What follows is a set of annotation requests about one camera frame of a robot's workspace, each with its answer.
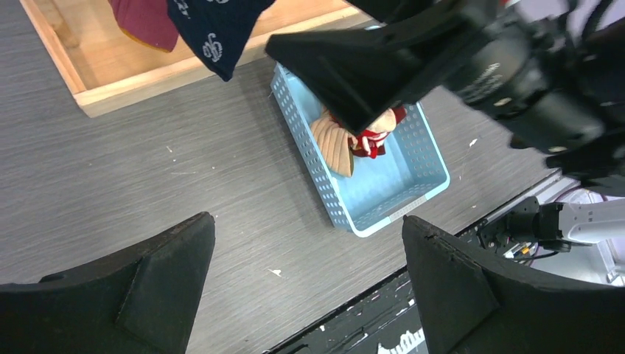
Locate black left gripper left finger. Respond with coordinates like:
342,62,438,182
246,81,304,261
1,212,215,353

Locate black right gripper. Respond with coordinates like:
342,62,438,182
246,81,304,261
265,0,552,133

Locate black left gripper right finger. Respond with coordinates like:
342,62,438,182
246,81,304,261
402,216,624,353

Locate red santa sock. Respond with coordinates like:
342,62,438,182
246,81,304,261
350,106,407,159

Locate striped beige sock front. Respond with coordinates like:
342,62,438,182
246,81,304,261
310,108,368,178

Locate navy sock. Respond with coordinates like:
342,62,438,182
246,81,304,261
167,0,274,82

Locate purple striped sock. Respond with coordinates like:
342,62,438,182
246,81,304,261
108,0,178,52

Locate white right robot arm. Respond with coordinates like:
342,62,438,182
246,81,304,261
265,1,624,201

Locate wooden hanger stand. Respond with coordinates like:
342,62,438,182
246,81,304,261
21,0,369,117

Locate light blue plastic basket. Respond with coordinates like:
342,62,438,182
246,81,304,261
270,64,450,237

